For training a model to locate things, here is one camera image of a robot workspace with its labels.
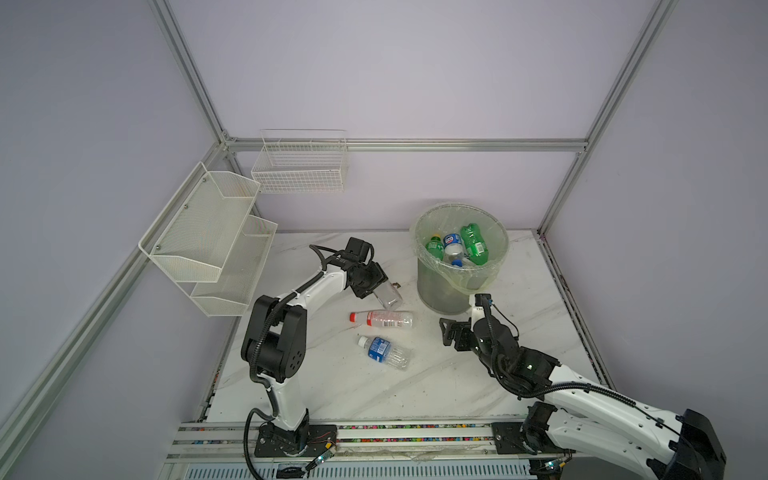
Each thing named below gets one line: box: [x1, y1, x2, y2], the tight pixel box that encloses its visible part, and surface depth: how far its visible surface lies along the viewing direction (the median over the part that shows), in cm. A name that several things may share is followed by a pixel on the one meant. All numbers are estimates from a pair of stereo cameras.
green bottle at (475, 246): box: [460, 223, 489, 266], surface depth 92 cm
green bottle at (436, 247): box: [425, 234, 445, 261], surface depth 92 cm
